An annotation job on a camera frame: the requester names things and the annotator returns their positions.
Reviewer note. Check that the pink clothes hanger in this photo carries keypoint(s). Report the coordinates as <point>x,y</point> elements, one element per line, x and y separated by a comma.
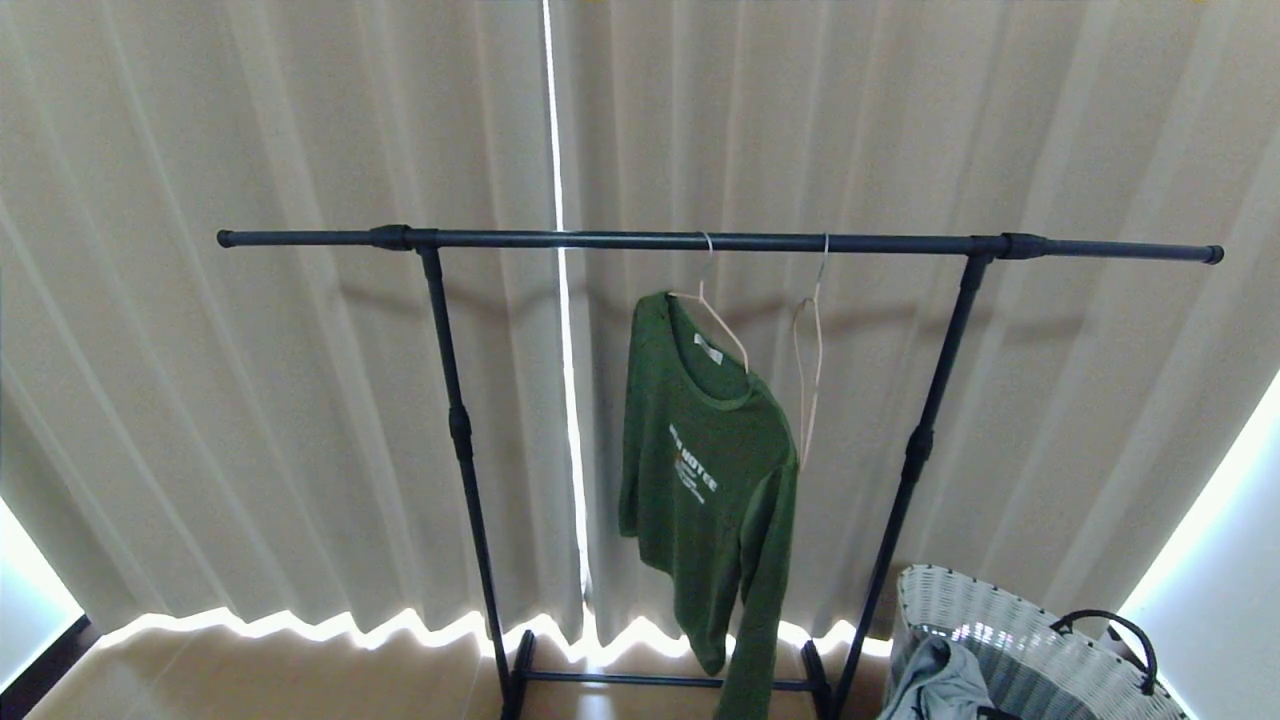
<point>819,340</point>
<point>725,331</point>

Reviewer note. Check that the green printed shirt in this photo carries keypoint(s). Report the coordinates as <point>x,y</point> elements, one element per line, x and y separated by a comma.
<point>710,520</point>

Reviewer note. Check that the pale grey shorts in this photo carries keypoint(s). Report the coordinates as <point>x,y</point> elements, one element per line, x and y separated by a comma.
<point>940,685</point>

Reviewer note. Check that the black clothes rack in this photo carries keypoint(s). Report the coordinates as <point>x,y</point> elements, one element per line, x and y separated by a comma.
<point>600,240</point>

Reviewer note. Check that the white laundry basket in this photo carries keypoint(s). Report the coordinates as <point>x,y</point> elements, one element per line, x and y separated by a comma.
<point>1000,620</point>

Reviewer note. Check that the beige curtain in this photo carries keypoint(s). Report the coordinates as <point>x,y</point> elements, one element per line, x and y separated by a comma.
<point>250,400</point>

